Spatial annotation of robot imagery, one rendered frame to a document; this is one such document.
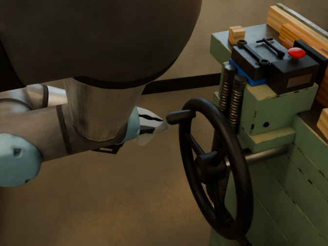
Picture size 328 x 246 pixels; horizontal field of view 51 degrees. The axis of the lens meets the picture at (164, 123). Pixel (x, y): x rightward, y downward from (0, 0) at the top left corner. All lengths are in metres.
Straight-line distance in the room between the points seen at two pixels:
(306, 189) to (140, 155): 1.21
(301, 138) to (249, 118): 0.11
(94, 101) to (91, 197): 1.44
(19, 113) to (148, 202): 1.20
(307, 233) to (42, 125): 0.59
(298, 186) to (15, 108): 0.57
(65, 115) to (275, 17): 0.70
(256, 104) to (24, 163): 0.40
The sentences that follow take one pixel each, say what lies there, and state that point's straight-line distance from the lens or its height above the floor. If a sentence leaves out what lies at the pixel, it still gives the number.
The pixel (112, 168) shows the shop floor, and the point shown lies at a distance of 1.80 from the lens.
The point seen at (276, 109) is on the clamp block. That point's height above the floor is 0.93.
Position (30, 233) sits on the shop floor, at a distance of 1.67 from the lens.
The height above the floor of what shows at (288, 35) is 0.93.
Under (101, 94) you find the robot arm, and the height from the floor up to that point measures 1.19.
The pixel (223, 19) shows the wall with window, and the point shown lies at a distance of 2.14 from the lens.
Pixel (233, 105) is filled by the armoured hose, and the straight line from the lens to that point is 0.70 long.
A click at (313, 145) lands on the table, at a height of 0.88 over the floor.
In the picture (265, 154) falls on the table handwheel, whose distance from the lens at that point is 0.75.
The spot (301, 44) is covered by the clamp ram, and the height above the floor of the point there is 0.99.
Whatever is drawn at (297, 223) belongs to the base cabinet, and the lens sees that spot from 0.85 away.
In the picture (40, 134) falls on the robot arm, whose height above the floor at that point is 1.02.
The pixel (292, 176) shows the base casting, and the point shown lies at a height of 0.76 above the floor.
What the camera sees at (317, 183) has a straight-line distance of 0.74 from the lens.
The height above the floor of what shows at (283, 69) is 1.01.
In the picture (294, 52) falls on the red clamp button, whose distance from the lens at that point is 0.67.
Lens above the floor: 1.34
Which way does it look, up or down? 41 degrees down
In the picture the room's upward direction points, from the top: straight up
